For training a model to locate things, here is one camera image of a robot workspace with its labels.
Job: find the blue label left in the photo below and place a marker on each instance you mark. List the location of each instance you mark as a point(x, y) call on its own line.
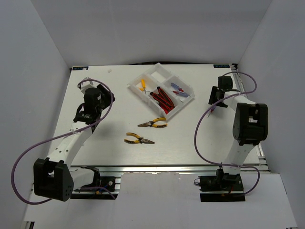
point(80, 68)

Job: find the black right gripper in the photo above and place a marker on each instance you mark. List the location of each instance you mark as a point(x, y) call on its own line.
point(212, 99)

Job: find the white compartment organizer tray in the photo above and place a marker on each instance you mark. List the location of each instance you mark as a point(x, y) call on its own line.
point(156, 76)

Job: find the aluminium rail front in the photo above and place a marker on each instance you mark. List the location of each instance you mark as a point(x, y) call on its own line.
point(156, 169)

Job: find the yellow screwdriver long shaft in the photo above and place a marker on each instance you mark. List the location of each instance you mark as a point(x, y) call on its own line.
point(143, 85)

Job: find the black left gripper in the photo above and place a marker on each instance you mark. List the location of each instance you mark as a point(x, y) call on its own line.
point(107, 96)

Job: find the blue label right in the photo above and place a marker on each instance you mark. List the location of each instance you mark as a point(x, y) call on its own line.
point(221, 66)

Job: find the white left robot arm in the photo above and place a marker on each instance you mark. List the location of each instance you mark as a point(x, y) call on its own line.
point(52, 176)

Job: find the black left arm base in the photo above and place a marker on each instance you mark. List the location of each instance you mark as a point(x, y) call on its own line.
point(102, 182)

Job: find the blue screwdriver horizontal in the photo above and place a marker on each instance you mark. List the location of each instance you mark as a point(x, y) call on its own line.
point(176, 87)

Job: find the blue label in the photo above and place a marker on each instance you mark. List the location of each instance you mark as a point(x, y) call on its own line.
point(221, 66)
point(80, 68)

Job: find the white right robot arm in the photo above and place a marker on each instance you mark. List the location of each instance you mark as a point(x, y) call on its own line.
point(250, 127)

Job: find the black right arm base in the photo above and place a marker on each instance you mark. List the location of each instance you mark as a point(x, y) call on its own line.
point(213, 190)

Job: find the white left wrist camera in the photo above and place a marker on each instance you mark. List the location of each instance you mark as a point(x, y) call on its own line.
point(85, 84)

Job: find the yellow screwdriver short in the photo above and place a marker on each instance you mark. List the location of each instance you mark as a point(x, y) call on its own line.
point(142, 89)

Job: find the yellow pliers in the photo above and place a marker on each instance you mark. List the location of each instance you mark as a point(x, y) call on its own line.
point(153, 123)
point(139, 140)

